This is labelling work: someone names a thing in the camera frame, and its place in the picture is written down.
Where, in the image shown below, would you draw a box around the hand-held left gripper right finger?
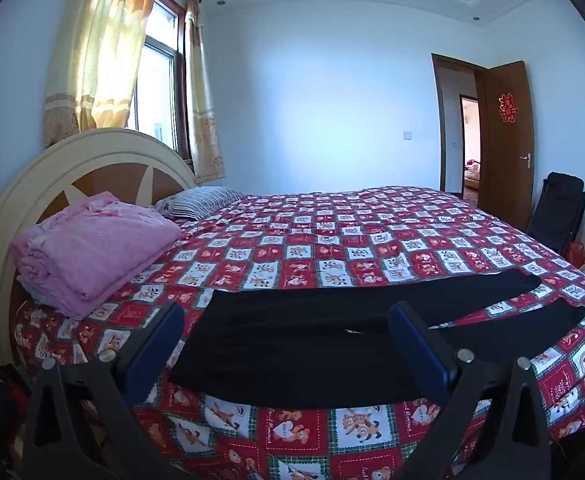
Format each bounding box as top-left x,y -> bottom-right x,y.
387,301 -> 556,480

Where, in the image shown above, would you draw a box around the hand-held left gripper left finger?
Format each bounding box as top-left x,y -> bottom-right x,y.
22,301 -> 193,480

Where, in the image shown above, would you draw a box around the black pants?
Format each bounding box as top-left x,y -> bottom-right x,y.
167,268 -> 585,407

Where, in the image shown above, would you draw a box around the folded pink blanket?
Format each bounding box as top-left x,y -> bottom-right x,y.
11,191 -> 184,320

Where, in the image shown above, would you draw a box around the red cartoon patchwork bed sheet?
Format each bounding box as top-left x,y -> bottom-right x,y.
10,186 -> 585,480

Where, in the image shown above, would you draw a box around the striped pillow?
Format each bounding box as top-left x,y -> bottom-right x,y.
155,186 -> 246,221

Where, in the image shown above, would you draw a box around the black folding chair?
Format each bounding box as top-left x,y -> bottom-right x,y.
525,171 -> 585,261

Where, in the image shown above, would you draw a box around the brown wooden door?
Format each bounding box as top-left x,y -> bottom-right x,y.
475,61 -> 536,231

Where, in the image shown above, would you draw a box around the cream and wood headboard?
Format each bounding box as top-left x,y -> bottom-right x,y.
0,127 -> 198,356

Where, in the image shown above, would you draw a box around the narrow yellow curtain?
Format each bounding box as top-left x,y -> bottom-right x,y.
183,0 -> 226,185

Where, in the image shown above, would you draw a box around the red paper door decoration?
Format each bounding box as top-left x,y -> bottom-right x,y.
497,92 -> 519,123

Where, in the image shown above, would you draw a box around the wide yellow curtain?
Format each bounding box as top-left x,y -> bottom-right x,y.
42,0 -> 166,150

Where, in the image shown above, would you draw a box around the brown door frame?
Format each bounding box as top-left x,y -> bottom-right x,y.
431,53 -> 488,196

